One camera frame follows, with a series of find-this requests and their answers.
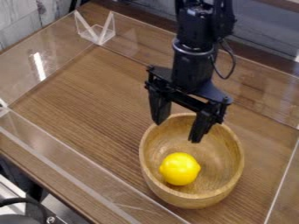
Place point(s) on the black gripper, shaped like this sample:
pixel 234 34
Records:
pixel 186 85

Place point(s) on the yellow lemon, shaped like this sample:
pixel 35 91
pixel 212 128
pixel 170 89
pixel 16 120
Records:
pixel 179 169

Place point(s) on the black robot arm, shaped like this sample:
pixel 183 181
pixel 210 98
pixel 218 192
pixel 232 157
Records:
pixel 204 24

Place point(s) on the brown wooden bowl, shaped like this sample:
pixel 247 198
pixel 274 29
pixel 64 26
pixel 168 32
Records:
pixel 218 153

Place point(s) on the clear acrylic corner bracket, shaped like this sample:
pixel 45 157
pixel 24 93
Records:
pixel 99 34

